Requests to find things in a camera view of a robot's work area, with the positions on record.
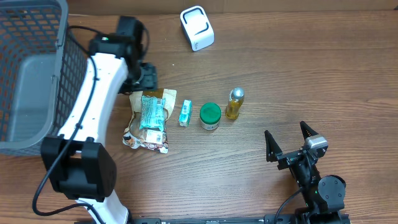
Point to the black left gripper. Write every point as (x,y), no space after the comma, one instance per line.
(149,81)

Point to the green lid white jar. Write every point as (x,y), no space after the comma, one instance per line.
(210,115)

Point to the brown snack packet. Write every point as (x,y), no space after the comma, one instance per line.
(135,100)

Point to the yellow oil bottle silver cap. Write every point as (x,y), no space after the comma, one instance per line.
(235,101)

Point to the green white Kleenex tissue pack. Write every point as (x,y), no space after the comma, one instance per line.
(185,114)

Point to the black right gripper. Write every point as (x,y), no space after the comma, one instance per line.
(288,158)

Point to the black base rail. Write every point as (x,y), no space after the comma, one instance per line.
(217,220)

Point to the brown cardboard back panel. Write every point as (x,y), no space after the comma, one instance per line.
(143,7)

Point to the white labelled snack packet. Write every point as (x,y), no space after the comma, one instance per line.
(148,139)

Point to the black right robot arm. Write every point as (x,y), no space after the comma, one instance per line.
(323,196)

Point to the grey plastic mesh basket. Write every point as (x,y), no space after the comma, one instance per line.
(42,72)

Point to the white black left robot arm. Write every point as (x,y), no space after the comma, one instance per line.
(76,161)

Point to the teal snack packet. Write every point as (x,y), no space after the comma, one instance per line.
(152,113)

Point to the white barcode scanner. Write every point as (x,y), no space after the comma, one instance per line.
(197,28)

